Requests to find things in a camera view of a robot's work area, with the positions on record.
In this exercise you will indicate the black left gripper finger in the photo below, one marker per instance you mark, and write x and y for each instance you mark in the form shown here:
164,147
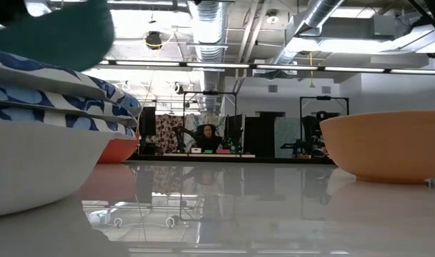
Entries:
4,10

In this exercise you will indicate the teal plastic bowl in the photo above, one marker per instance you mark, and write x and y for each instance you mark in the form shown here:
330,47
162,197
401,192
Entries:
60,39

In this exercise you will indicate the blue patterned paper bowl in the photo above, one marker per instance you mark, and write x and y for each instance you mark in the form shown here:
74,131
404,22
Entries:
31,164
78,104

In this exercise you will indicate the blue patterned white plates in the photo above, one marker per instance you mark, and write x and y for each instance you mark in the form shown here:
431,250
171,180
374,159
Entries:
106,91

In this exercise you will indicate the coral red plastic bowl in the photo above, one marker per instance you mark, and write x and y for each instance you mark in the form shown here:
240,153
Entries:
117,151

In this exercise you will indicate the peach orange plastic bowl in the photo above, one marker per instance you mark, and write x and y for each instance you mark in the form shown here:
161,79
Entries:
385,146

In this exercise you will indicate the black background robot arm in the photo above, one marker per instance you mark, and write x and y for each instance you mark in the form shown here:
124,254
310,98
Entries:
179,133

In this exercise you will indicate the black dome ceiling fixture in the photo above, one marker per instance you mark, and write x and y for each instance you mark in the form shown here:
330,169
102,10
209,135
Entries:
153,40

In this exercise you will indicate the brown patterned curtain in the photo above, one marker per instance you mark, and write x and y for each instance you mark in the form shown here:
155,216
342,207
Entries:
165,135

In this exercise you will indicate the pale blue patterned cloth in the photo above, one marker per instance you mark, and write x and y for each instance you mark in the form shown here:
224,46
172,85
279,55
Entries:
192,121

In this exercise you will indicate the small white box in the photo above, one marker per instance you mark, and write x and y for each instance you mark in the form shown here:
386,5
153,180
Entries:
196,150

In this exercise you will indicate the person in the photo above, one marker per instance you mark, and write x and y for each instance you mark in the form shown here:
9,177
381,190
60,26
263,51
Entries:
207,142

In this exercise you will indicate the small green box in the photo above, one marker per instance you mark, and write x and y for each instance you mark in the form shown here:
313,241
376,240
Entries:
208,151

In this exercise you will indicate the small pink box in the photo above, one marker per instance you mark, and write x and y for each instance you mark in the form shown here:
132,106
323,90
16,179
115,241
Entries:
223,151

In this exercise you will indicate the black partition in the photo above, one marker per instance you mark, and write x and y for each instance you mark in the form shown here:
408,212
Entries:
260,137

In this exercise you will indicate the black overhead light bar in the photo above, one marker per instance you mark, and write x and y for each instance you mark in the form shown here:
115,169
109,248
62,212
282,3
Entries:
292,67

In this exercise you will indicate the teal panel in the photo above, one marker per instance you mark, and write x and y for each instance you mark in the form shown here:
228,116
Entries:
286,137

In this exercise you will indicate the black background machine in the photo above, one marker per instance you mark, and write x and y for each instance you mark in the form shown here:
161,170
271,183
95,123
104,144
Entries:
310,132

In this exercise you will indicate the silver round ventilation duct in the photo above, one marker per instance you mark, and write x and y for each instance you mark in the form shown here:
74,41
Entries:
208,28

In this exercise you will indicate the black frame stand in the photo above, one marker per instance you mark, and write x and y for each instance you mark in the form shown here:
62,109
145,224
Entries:
210,93
324,97

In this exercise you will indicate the grey wall vent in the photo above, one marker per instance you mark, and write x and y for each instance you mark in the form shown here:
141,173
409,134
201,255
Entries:
326,89
272,89

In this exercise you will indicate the silver slanted ventilation duct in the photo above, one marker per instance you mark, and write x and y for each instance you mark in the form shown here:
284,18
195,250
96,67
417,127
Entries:
317,14

